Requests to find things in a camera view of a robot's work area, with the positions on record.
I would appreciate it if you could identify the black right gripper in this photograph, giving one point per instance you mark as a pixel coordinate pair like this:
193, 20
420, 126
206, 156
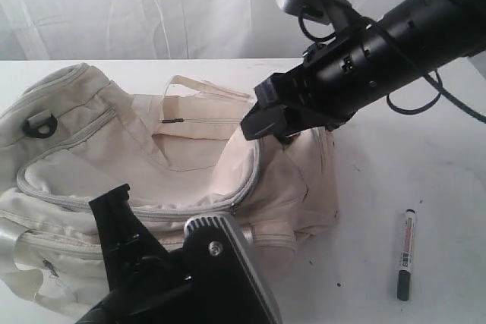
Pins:
333, 83

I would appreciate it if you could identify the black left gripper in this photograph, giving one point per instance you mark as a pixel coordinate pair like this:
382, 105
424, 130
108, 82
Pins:
156, 285

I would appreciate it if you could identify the cream fabric duffel bag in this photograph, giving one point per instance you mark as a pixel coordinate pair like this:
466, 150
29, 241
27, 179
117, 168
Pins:
76, 135

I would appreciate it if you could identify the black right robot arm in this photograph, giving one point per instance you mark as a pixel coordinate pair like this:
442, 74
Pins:
459, 31

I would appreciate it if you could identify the black marker pen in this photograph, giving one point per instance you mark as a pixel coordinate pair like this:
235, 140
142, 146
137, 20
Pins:
406, 257

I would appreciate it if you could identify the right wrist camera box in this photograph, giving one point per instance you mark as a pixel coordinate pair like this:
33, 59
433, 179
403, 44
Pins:
317, 11

